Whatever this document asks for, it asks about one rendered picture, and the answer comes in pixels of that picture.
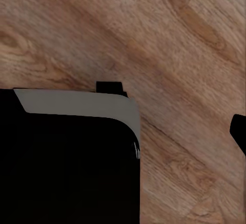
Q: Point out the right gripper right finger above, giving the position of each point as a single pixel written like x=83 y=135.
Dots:
x=238 y=131

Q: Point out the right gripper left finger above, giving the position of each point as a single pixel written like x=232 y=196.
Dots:
x=12 y=131

